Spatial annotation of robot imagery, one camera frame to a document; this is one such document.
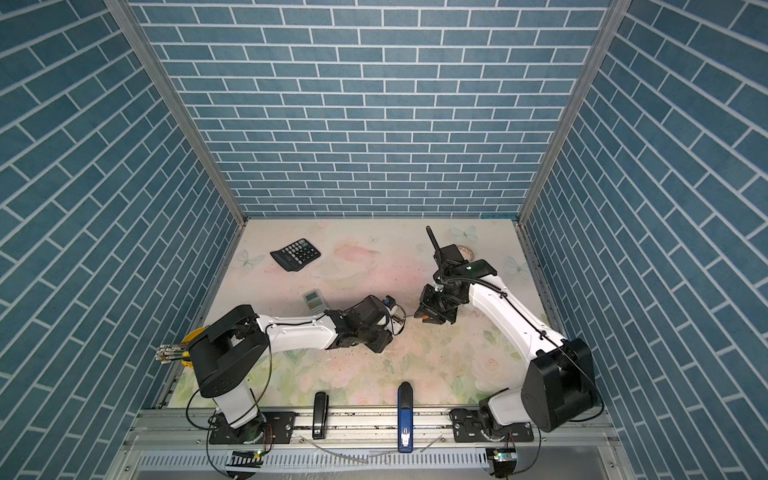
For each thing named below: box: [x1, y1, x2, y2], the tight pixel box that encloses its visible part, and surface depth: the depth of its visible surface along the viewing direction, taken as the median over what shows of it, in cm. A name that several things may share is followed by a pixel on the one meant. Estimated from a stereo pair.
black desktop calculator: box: [270, 238, 321, 272], surface depth 110 cm
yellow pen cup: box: [155, 344, 194, 369], surface depth 71 cm
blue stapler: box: [398, 381, 414, 453], surface depth 74 cm
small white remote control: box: [303, 289, 328, 315], surface depth 98 cm
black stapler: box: [312, 391, 329, 440], surface depth 74 cm
